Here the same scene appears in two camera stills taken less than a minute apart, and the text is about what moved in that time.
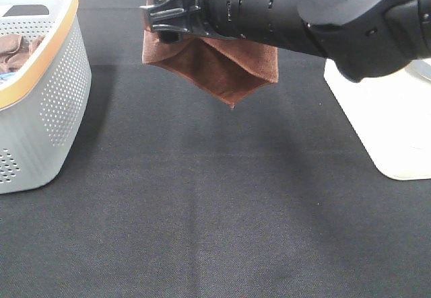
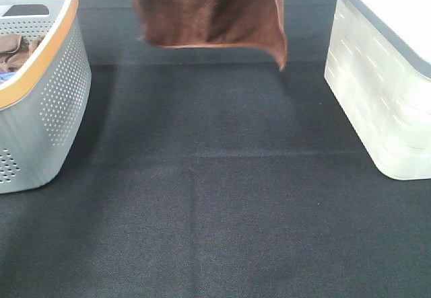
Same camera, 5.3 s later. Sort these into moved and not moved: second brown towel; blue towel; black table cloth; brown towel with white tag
Moved: brown towel with white tag
Not moved: black table cloth; second brown towel; blue towel
